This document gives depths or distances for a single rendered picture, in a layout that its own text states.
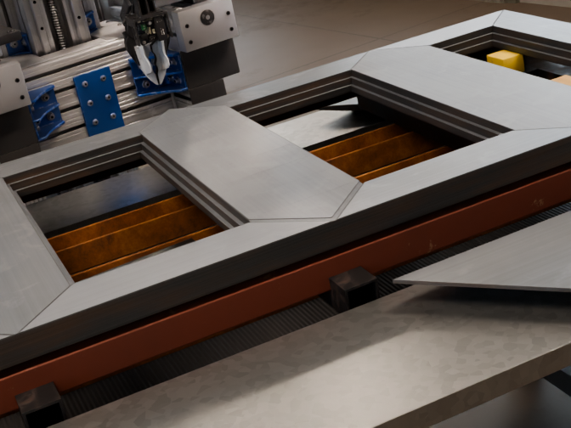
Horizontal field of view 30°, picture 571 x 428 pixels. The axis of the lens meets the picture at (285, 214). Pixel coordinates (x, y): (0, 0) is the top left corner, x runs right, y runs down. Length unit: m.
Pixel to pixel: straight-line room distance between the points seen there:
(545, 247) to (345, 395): 0.36
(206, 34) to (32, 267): 0.97
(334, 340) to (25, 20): 1.35
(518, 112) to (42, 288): 0.80
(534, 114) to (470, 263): 0.39
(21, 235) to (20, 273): 0.15
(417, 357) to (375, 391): 0.08
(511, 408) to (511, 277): 1.17
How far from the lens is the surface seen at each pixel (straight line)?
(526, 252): 1.43
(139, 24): 2.11
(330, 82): 2.13
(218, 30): 2.39
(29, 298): 1.45
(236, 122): 1.96
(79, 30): 2.51
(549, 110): 1.74
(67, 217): 2.21
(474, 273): 1.40
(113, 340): 1.40
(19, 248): 1.63
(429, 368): 1.29
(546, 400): 2.55
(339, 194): 1.54
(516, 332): 1.33
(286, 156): 1.73
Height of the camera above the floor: 1.43
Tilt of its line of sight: 22 degrees down
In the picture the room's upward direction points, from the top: 12 degrees counter-clockwise
